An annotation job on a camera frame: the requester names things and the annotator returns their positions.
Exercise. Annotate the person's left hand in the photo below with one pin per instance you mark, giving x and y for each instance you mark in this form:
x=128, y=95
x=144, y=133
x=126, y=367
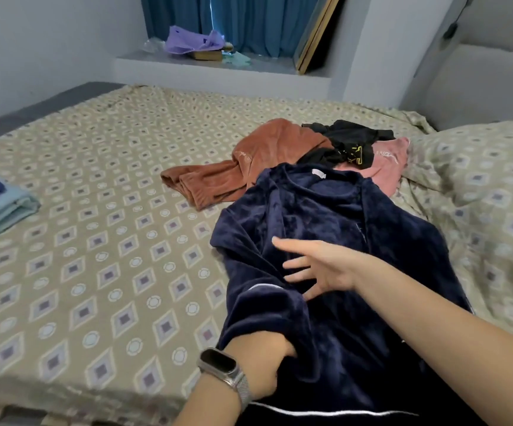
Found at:
x=265, y=359

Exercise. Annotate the person's right hand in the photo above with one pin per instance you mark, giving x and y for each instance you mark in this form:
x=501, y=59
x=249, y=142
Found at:
x=323, y=266

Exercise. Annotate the navy velvet garment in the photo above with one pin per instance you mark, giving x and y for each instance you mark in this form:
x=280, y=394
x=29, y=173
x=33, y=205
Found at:
x=345, y=332

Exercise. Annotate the pink shirt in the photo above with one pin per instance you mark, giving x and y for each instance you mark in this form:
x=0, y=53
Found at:
x=389, y=168

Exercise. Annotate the black garment yellow print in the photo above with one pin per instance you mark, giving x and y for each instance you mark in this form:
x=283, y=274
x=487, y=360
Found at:
x=349, y=142

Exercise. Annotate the rust brown garment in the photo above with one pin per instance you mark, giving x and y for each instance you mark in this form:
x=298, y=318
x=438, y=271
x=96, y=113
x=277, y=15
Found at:
x=247, y=159

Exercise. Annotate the bed with patterned beige sheet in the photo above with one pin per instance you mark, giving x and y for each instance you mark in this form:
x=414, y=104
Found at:
x=97, y=217

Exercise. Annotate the light blue fleece pajama pants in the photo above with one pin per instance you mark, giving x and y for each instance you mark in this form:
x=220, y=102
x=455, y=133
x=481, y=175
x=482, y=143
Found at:
x=4, y=217

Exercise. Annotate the person's right forearm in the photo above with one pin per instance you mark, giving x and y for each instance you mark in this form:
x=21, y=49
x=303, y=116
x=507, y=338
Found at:
x=460, y=341

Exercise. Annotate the grey band wristwatch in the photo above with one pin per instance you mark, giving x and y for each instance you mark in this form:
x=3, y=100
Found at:
x=225, y=372

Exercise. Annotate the patterned beige pillow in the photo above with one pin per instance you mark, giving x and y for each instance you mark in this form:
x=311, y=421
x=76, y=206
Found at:
x=496, y=217

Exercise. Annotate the teal small item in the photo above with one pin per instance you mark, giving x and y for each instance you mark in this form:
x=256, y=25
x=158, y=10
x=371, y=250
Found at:
x=236, y=59

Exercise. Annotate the leaning wooden picture frames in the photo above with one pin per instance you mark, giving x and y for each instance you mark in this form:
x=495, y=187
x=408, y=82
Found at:
x=317, y=32

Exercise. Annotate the small wooden box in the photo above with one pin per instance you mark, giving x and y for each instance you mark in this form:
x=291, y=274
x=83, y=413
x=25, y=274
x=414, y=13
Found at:
x=208, y=56

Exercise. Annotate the grey upholstered headboard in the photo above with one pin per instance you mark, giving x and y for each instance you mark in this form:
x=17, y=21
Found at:
x=487, y=71

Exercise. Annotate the blue curtain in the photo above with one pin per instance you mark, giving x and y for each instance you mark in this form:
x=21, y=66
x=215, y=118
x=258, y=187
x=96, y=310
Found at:
x=247, y=22

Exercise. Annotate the purple cloth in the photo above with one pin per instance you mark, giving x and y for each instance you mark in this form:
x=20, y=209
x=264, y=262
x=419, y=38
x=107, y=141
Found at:
x=194, y=41

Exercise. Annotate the clear plastic bag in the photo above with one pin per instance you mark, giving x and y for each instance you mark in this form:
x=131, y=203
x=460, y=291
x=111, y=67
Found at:
x=153, y=47

